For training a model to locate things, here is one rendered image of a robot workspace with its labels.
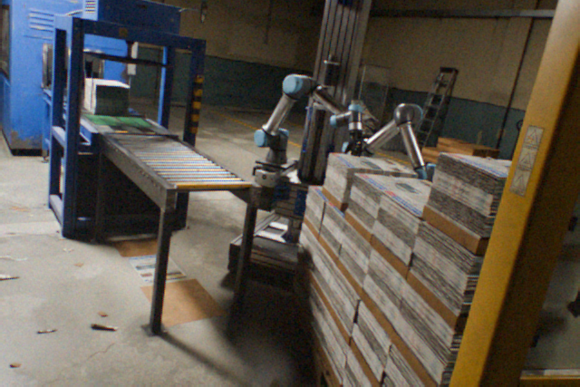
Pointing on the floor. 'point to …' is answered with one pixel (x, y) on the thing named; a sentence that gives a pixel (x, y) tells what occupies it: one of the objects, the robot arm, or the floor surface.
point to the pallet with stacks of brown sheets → (457, 149)
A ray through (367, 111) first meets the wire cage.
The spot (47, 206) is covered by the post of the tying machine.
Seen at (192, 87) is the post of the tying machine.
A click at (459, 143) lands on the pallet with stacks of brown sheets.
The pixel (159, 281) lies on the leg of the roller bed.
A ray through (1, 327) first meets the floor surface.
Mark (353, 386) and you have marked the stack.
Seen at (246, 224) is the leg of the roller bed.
